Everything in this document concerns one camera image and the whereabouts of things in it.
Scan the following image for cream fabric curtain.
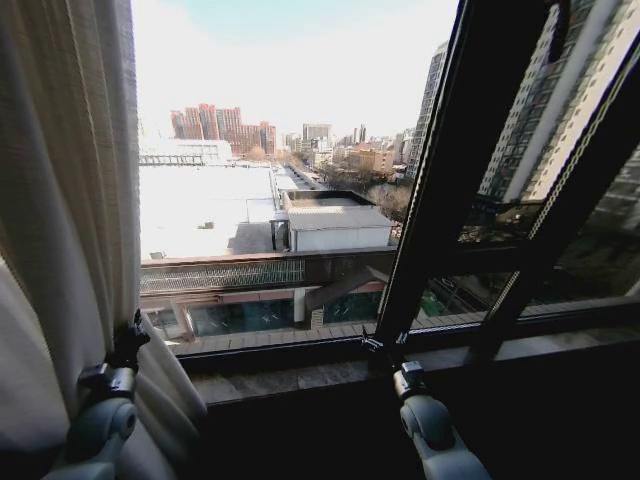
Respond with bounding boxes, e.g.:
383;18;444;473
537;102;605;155
0;0;209;480

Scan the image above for grey stone window sill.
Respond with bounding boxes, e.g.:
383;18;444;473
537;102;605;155
189;344;640;407

